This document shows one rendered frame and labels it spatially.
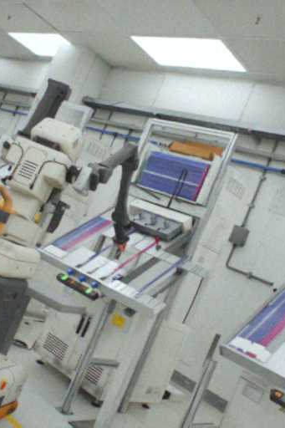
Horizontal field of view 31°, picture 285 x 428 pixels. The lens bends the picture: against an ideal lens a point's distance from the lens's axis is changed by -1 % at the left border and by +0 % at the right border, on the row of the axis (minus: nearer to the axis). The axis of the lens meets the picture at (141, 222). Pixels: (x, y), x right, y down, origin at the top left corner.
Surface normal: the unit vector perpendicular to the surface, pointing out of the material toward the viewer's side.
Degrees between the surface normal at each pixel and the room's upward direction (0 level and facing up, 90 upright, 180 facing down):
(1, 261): 90
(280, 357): 44
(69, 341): 90
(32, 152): 82
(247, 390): 90
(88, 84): 90
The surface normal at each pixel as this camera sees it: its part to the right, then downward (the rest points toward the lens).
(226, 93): -0.58, -0.29
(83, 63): 0.71, 0.26
